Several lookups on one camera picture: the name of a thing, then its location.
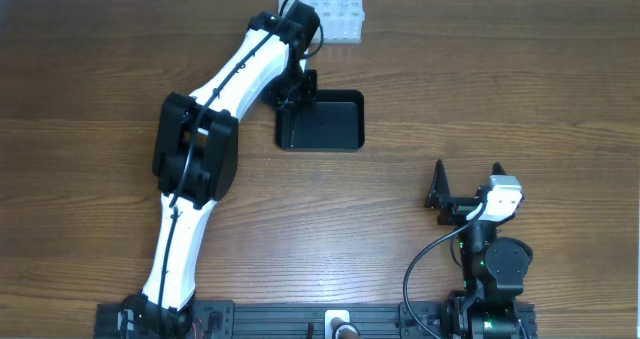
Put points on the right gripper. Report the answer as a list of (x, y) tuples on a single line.
[(452, 211)]

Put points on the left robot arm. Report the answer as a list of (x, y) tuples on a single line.
[(250, 74)]

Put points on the black tray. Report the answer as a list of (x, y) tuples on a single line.
[(330, 124)]

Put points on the white test tube rack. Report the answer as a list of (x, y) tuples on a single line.
[(340, 26)]

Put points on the mounting rail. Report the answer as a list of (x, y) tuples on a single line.
[(280, 321)]

